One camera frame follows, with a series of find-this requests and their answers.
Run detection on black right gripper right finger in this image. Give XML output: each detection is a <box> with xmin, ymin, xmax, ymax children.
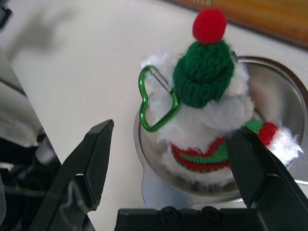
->
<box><xmin>225</xmin><ymin>125</ymin><xmax>308</xmax><ymax>210</ymax></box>

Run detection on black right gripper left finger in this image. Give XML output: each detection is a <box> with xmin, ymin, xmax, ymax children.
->
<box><xmin>31</xmin><ymin>118</ymin><xmax>115</xmax><ymax>231</ymax></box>

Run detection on wooden cabinet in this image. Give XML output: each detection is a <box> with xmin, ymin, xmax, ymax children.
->
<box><xmin>166</xmin><ymin>0</ymin><xmax>308</xmax><ymax>50</ymax></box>

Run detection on green heart carabiner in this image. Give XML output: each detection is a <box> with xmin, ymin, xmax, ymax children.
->
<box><xmin>138</xmin><ymin>65</ymin><xmax>180</xmax><ymax>132</ymax></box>

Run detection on white plush toy green hat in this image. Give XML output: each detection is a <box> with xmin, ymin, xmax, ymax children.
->
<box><xmin>141</xmin><ymin>7</ymin><xmax>304</xmax><ymax>188</ymax></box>

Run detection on metal bowl with handle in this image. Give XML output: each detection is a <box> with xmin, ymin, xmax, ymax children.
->
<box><xmin>133</xmin><ymin>55</ymin><xmax>308</xmax><ymax>209</ymax></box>

